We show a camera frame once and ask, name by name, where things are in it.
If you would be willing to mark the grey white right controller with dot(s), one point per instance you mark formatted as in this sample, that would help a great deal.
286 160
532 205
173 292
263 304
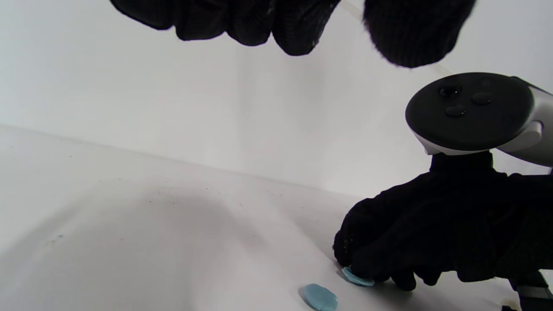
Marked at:
468 110

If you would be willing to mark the blue plasticine ball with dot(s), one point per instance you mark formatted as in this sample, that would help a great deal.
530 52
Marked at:
320 298
358 278

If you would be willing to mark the person's left hand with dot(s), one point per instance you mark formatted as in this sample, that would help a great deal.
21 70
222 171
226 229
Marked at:
293 21

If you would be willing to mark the person's right hand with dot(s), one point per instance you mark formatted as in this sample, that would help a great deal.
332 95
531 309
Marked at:
453 224

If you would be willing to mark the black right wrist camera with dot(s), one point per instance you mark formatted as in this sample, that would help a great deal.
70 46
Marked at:
533 291

